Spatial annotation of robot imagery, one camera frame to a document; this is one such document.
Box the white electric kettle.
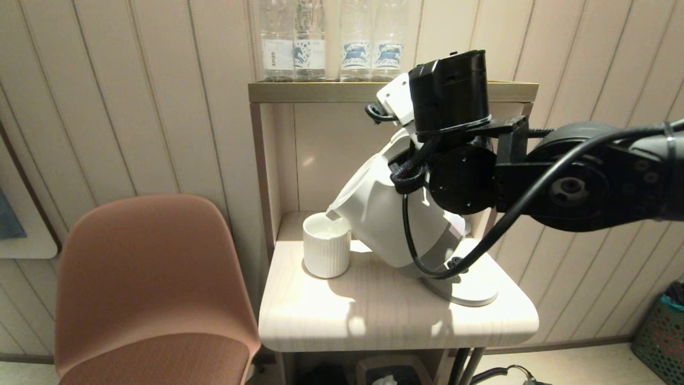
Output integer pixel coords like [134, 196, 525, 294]
[326, 128, 471, 269]

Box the clear bottle blue horse label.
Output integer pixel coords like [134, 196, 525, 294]
[340, 0, 372, 82]
[371, 0, 409, 82]

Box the white ribbed ceramic cup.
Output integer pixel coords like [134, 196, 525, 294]
[302, 212, 352, 280]

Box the clear bottle blue patterned label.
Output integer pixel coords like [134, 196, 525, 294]
[293, 0, 326, 81]

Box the white round kettle base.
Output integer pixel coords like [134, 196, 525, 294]
[422, 238, 499, 308]

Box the clear bottle white text label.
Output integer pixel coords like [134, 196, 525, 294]
[260, 0, 295, 82]

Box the beige shelf side table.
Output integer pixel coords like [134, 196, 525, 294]
[247, 80, 539, 385]

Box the grey trash bin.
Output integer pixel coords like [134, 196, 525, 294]
[356, 356, 433, 385]

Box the pink shell chair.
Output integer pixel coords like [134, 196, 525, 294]
[55, 194, 261, 385]

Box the green mesh basket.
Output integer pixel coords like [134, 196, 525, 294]
[631, 282, 684, 384]

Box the blue cloth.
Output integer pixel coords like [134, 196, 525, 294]
[0, 187, 27, 240]

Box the black braided cable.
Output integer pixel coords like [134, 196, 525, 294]
[388, 136, 444, 194]

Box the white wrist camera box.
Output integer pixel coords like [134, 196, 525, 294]
[365, 72, 416, 128]

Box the black smooth cable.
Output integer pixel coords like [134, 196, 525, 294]
[401, 122, 684, 280]

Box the black power cord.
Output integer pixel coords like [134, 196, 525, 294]
[469, 366, 546, 385]

